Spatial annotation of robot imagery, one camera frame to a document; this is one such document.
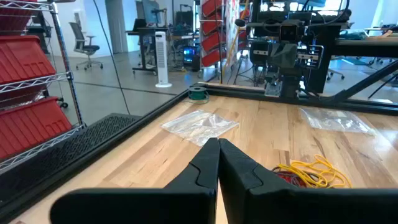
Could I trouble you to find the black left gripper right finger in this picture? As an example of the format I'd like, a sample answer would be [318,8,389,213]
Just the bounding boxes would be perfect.
[218,138,398,224]

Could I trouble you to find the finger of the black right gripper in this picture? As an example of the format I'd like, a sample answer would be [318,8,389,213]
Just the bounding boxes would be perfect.
[269,43,284,68]
[283,43,299,68]

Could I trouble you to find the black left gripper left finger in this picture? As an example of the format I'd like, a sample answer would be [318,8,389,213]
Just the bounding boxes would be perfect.
[49,138,221,224]

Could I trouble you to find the yellow rubber band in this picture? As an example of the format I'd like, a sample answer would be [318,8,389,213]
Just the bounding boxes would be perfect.
[276,161,318,187]
[275,163,330,189]
[290,154,353,189]

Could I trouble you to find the dark purple rubber band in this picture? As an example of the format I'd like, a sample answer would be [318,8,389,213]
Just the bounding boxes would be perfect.
[272,167,327,187]

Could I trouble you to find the black tripod stand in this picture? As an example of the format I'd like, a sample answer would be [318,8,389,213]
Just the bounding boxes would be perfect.
[231,18,261,86]

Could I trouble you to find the tilted red bin rack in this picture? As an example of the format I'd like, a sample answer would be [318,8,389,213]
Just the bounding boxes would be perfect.
[200,0,228,68]

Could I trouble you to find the computer tower blue lights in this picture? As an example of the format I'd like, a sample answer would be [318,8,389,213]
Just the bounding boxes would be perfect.
[182,45,197,65]

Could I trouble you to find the white tower fan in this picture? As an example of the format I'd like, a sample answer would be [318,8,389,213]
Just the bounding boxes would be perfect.
[154,30,173,88]

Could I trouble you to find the black standing desk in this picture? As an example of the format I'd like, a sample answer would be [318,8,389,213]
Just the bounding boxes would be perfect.
[126,18,170,76]

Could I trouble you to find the black desk monitor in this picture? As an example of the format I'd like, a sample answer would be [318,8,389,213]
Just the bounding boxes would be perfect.
[141,0,163,26]

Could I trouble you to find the red plastic storage bin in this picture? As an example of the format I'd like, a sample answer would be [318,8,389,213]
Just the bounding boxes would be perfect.
[0,0,40,35]
[0,96,73,159]
[0,34,57,85]

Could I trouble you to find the black office chair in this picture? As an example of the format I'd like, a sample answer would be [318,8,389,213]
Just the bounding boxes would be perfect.
[68,21,104,71]

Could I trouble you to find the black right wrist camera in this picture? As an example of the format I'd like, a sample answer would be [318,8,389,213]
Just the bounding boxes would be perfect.
[279,23,300,42]

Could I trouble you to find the yellow cable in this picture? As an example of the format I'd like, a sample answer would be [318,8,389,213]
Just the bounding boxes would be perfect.
[220,0,250,85]

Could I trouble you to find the black aluminium table frame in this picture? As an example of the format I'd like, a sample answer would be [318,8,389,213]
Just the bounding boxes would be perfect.
[0,58,398,224]

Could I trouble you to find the green wire spool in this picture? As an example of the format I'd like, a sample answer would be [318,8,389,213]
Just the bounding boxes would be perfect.
[183,86,211,105]

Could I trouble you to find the thin black hanging cable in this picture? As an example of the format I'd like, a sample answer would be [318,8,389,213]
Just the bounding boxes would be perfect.
[92,0,131,115]

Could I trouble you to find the chrome wire shelving rack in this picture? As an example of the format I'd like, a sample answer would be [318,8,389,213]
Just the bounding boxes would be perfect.
[0,0,86,175]

